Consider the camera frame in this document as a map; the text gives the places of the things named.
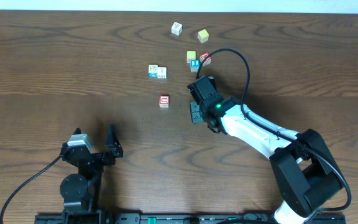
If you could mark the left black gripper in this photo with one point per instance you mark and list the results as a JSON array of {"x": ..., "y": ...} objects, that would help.
[{"x": 95, "y": 156}]

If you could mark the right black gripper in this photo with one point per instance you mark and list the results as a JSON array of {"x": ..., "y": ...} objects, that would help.
[{"x": 196, "y": 117}]

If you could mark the blue letter block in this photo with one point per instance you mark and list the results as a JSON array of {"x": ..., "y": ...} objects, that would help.
[{"x": 194, "y": 65}]

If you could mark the red letter U block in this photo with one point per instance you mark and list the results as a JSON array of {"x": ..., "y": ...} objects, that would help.
[{"x": 164, "y": 101}]

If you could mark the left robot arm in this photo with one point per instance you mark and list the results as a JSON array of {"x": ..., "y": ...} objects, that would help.
[{"x": 81, "y": 191}]

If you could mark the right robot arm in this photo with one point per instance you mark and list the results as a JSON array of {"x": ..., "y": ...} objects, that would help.
[{"x": 306, "y": 173}]

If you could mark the red letter M block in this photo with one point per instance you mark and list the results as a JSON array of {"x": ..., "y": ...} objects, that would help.
[{"x": 205, "y": 58}]

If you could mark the yellow block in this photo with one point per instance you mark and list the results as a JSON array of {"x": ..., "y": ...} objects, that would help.
[
  {"x": 203, "y": 36},
  {"x": 190, "y": 55}
]

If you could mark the plain hand sign block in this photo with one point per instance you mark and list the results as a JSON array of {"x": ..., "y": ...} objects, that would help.
[{"x": 162, "y": 73}]

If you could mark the blue X side block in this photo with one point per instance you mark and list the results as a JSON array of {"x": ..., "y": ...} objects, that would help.
[{"x": 153, "y": 70}]

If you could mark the yellow top block far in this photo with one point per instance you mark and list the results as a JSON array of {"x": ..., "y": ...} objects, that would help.
[{"x": 203, "y": 36}]

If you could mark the white block top far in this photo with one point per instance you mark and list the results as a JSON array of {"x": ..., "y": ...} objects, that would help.
[{"x": 176, "y": 28}]

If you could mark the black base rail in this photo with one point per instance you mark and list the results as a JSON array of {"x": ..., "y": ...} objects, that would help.
[{"x": 128, "y": 218}]

